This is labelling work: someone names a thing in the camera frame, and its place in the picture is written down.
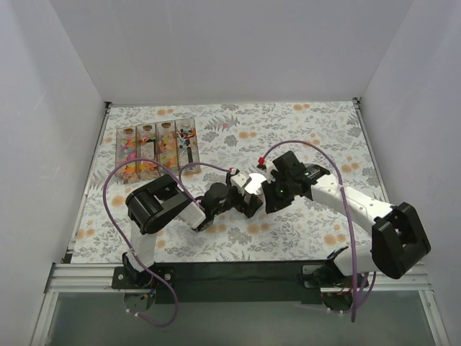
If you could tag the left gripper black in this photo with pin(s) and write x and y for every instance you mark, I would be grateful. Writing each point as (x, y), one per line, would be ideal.
(243, 202)

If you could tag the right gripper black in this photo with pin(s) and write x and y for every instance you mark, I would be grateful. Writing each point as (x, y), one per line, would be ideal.
(272, 193)

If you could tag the round metal jar lid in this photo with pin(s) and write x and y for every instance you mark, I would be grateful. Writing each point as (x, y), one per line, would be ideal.
(254, 186)

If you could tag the clear compartment candy box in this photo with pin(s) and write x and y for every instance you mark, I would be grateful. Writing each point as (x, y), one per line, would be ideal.
(171, 143)

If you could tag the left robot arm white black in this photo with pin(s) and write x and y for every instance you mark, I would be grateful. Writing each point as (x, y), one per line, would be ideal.
(153, 206)

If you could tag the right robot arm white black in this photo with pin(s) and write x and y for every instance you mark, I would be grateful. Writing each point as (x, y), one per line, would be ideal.
(398, 238)

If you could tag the floral table mat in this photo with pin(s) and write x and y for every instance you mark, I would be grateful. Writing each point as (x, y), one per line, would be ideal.
(323, 133)

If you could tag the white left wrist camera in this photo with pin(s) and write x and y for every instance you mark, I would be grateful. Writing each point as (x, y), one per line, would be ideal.
(239, 179)

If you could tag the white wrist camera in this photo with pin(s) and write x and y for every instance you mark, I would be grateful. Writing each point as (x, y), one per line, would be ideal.
(266, 166)
(239, 179)

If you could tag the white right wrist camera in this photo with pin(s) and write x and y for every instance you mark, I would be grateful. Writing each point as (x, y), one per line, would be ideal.
(266, 166)

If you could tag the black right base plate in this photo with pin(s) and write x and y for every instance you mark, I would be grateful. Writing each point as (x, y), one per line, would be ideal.
(336, 289)

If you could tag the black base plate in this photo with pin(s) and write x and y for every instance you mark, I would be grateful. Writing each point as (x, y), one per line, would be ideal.
(336, 289)
(123, 279)

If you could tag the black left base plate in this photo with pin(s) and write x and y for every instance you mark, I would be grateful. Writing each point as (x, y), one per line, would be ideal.
(123, 279)

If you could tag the aluminium frame rail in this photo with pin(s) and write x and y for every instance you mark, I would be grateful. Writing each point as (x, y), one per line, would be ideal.
(102, 278)

